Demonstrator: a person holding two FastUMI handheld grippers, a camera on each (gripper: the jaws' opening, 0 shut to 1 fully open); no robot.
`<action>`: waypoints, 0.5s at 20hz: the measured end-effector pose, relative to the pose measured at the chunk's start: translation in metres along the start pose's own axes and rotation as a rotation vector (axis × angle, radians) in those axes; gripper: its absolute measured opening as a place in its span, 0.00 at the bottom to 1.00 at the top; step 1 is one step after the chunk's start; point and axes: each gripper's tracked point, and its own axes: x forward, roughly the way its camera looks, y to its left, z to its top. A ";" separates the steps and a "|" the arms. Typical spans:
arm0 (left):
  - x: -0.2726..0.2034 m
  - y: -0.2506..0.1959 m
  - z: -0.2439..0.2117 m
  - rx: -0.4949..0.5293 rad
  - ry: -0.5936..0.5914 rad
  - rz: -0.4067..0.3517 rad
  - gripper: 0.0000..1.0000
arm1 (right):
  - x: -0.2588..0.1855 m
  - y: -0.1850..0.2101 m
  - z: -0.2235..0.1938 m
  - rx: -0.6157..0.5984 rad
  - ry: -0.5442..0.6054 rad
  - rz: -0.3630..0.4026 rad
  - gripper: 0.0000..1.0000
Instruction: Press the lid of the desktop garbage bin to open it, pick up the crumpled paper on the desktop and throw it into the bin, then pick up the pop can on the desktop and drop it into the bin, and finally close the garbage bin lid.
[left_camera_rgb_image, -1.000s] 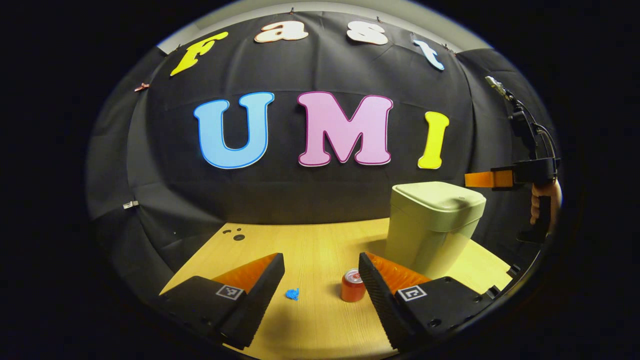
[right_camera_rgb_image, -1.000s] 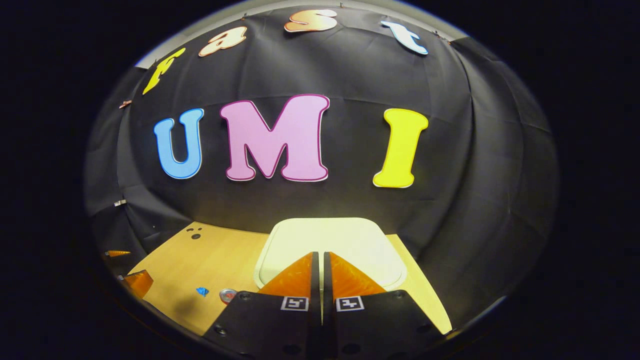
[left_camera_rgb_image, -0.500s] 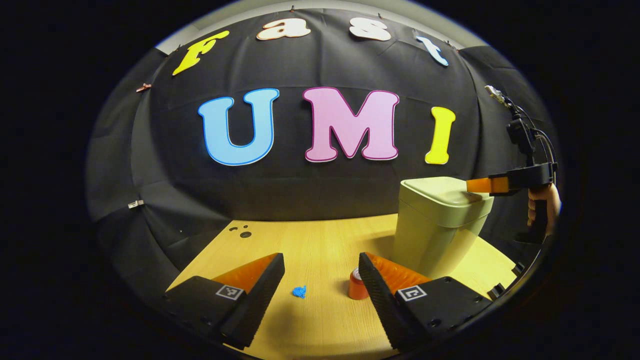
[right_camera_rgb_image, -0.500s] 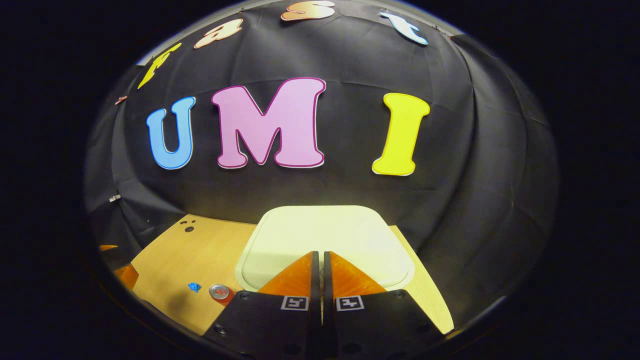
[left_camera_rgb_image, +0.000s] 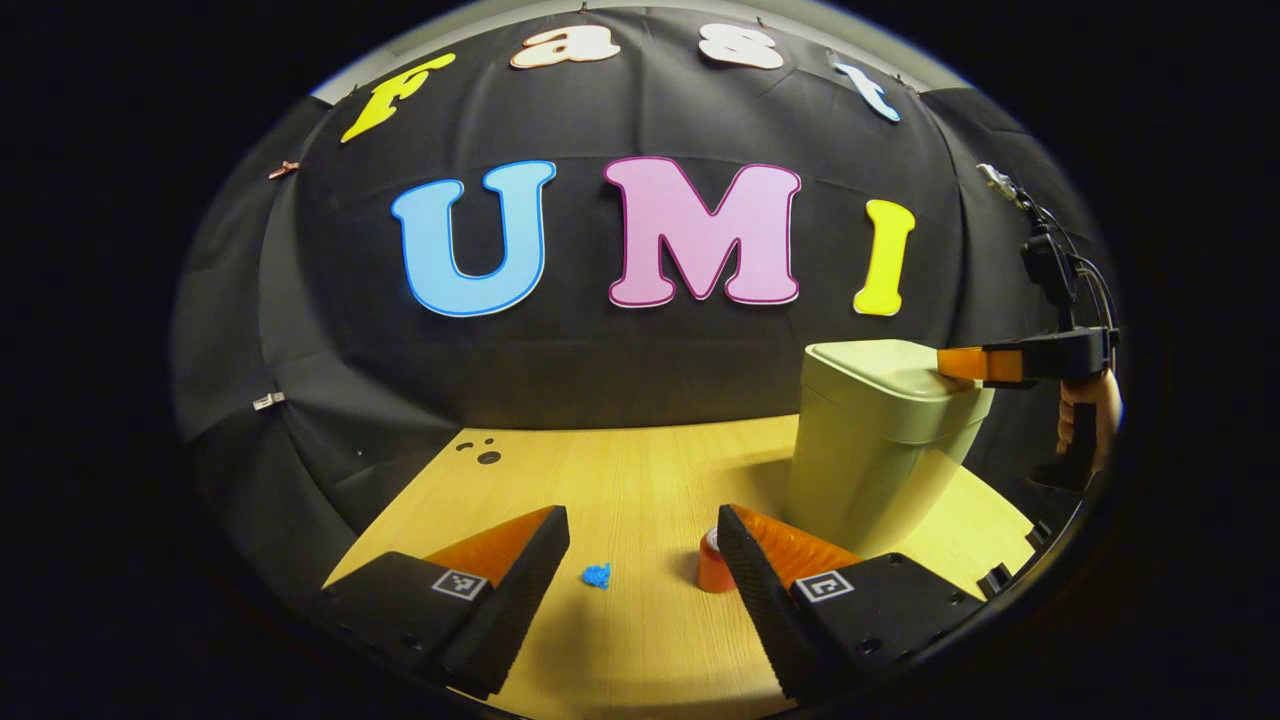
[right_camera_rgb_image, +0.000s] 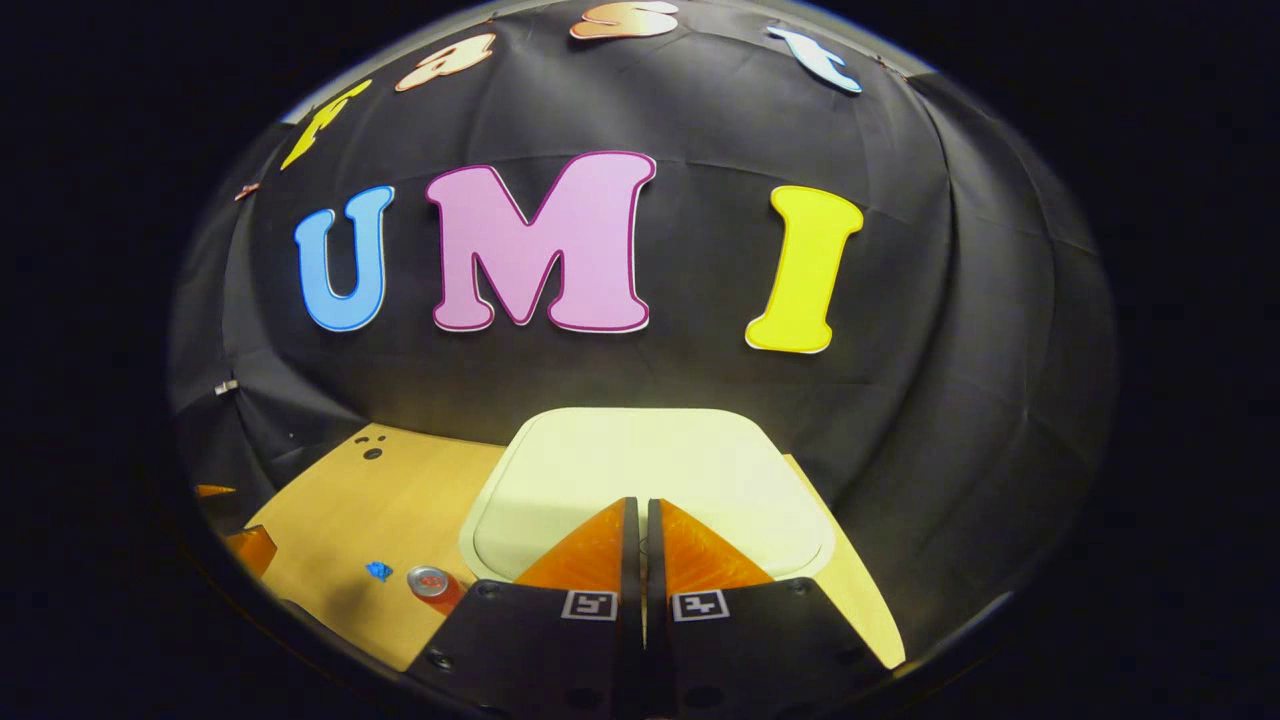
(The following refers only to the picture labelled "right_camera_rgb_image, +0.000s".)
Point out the green desktop garbage bin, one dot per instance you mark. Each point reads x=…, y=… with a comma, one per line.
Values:
x=640, y=460

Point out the orange pop can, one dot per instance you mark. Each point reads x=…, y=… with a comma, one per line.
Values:
x=432, y=584

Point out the black backdrop cloth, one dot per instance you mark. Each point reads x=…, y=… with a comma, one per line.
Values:
x=700, y=130

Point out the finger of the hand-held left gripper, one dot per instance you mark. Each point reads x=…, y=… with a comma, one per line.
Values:
x=252, y=550
x=213, y=490

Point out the blue paper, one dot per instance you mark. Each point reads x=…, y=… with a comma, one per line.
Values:
x=379, y=571

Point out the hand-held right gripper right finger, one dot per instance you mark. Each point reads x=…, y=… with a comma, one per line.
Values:
x=740, y=660

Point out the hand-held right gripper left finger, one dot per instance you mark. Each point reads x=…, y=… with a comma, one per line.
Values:
x=560, y=660

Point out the small copper clip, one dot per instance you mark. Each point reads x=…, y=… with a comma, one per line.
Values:
x=246, y=190

